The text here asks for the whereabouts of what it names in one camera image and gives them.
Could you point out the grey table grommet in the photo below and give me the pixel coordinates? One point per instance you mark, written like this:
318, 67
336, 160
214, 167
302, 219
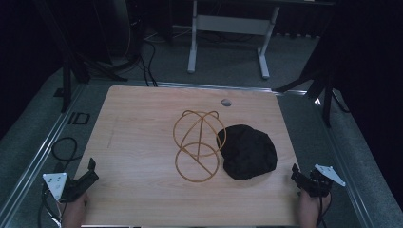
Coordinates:
226, 102

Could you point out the person's left hand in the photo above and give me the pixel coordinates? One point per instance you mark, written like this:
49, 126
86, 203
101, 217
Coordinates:
76, 209

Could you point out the metal floor rail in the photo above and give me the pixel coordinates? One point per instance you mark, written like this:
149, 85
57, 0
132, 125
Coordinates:
38, 158
345, 177
196, 85

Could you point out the black hat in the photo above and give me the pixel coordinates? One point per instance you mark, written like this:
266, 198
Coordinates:
247, 152

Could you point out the white desk frame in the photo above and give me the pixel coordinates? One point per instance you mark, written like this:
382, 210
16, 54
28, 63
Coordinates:
233, 25

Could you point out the person's right hand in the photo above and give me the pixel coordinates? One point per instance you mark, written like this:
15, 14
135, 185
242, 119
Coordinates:
309, 209

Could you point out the black tripod stand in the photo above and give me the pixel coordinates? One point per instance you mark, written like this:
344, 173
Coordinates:
328, 104
66, 79

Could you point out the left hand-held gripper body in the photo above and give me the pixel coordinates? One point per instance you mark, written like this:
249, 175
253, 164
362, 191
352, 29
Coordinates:
55, 185

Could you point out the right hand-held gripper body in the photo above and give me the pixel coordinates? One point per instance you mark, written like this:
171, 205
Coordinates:
320, 182

